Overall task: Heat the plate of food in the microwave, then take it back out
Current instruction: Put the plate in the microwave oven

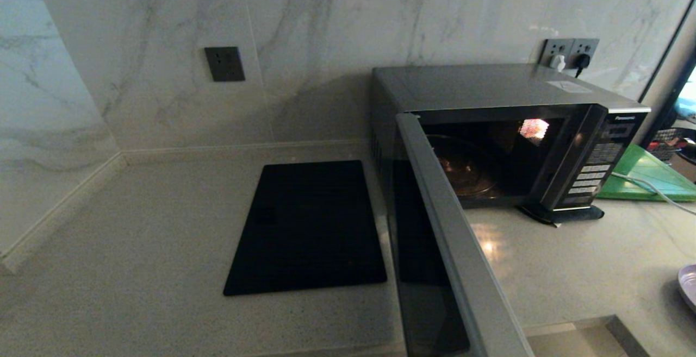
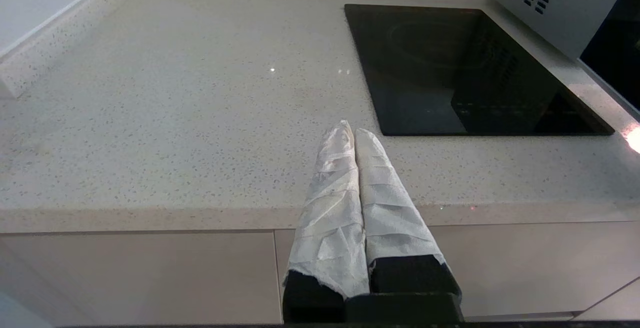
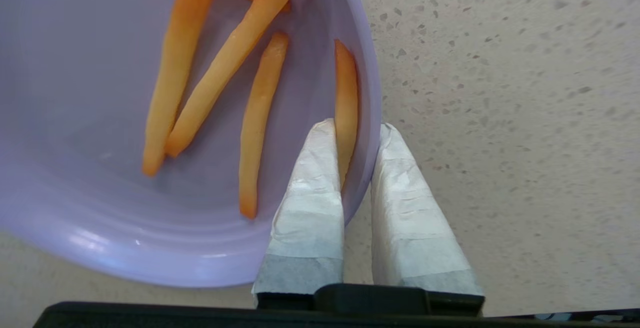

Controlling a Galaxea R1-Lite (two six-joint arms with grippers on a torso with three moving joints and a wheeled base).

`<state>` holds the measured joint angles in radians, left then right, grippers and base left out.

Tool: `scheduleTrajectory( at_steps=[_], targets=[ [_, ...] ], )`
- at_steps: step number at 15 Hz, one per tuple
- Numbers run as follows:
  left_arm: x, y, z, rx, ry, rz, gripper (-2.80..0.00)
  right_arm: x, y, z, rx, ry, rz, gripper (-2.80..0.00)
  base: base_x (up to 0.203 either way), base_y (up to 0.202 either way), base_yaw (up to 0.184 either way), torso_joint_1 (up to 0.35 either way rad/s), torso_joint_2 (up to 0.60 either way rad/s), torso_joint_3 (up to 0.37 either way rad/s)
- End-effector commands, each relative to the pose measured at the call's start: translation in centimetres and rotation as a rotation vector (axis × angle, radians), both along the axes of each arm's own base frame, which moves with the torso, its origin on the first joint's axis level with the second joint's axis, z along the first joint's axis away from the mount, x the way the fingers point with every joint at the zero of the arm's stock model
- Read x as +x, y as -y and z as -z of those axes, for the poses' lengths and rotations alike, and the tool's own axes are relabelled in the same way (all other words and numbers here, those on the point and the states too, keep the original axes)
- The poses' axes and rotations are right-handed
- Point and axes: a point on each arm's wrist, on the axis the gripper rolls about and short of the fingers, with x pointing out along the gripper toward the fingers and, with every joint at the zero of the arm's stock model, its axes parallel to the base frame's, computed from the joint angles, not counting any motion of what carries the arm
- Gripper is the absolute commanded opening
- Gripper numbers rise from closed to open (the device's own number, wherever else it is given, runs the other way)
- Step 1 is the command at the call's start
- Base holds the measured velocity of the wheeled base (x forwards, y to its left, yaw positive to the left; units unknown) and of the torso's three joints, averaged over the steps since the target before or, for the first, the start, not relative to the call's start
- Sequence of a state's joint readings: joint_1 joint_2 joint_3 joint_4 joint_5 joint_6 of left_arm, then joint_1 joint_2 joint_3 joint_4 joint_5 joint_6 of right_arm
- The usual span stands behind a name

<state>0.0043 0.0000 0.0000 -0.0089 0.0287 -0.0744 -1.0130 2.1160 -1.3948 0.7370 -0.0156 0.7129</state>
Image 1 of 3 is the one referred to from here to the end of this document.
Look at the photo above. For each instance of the white power plug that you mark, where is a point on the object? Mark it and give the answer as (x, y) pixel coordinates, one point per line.
(557, 63)

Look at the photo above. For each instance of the green cutting board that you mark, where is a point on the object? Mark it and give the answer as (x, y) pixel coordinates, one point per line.
(647, 177)

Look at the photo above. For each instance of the black glass induction cooktop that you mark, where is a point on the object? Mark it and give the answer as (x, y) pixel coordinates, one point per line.
(307, 232)

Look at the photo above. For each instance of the black glass microwave door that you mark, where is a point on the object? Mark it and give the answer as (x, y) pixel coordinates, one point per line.
(435, 248)

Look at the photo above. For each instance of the silver Panasonic microwave oven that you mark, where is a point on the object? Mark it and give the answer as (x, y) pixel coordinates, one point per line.
(478, 88)

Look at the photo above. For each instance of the dark grey single wall socket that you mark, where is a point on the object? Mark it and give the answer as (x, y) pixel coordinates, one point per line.
(224, 64)

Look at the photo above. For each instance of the dark pad under microwave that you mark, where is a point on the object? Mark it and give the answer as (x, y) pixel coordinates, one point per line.
(571, 214)

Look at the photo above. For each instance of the black power plug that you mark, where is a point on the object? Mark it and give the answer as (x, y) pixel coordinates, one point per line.
(582, 62)

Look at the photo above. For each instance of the grey double wall socket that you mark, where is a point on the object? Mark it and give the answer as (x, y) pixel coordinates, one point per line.
(556, 48)

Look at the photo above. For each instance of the light purple plate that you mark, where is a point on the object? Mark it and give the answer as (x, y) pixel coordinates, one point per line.
(689, 286)

